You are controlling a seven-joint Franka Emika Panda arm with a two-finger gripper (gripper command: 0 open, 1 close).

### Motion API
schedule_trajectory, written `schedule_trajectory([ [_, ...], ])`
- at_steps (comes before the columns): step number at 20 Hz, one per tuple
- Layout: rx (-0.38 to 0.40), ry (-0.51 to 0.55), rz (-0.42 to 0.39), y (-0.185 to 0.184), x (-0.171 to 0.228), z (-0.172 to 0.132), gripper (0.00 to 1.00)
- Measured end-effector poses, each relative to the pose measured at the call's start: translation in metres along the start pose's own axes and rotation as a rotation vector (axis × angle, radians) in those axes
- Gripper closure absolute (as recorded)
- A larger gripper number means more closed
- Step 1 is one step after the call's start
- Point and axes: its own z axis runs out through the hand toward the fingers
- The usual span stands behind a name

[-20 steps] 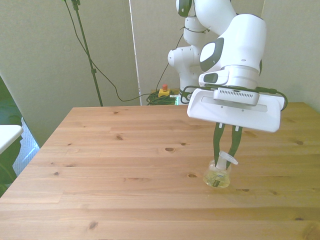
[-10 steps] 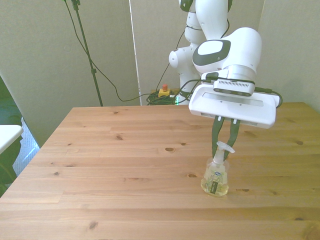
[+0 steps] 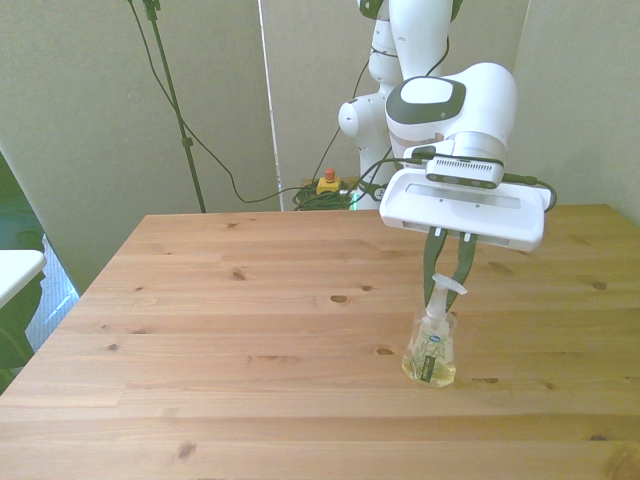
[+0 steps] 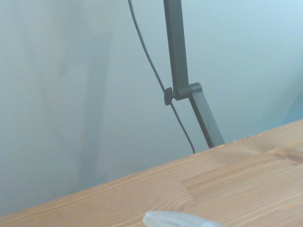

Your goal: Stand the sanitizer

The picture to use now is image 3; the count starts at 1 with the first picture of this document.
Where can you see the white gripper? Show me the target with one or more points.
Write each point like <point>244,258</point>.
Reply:
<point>465,220</point>

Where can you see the clear sanitizer pump bottle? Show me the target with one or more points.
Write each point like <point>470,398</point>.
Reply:
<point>430,360</point>

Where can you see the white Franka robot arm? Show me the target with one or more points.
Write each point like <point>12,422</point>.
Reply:
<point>480,105</point>

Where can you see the black tripod stand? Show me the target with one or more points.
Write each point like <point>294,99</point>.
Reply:
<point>172,100</point>

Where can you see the yellow emergency stop button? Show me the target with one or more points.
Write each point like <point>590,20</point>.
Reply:
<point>329,184</point>

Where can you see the white side table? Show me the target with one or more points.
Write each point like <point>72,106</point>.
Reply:
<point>17,267</point>

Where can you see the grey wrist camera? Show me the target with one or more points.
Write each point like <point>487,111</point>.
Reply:
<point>465,170</point>

